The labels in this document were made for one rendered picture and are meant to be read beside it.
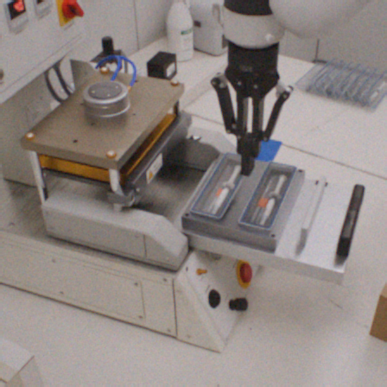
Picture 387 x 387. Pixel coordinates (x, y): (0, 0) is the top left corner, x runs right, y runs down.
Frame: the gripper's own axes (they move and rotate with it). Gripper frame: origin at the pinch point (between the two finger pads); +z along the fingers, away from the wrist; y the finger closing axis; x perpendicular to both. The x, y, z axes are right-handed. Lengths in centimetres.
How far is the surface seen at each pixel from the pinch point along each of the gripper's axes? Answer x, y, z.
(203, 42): 88, -45, 24
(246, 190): 0.4, -0.1, 8.0
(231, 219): -8.0, 0.1, 8.0
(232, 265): -2.3, -1.4, 24.9
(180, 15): 81, -49, 13
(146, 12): 91, -67, 18
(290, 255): -9.8, 11.0, 10.4
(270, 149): 49, -9, 33
